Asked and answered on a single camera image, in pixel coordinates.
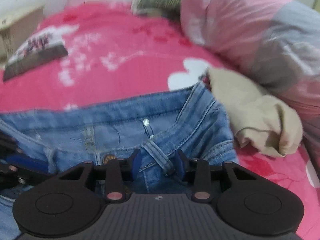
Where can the beige bedside cabinet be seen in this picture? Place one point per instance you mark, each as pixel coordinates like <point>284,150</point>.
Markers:
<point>18,25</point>

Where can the pink floral bed blanket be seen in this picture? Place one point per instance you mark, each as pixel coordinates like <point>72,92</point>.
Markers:
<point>114,55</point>

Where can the light blue denim jeans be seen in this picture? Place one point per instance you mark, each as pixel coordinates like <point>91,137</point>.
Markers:
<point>158,124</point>

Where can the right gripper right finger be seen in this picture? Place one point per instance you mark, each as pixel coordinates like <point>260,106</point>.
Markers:
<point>236,182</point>

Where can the pink grey rolled duvet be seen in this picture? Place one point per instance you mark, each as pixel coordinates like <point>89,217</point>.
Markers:
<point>274,42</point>

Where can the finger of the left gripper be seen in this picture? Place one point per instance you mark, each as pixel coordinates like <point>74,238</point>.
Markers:
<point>17,167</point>

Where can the beige crumpled garment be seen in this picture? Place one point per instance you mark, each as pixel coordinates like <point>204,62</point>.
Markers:
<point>256,117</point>

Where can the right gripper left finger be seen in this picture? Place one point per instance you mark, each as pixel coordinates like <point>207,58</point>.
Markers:
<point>76,184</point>

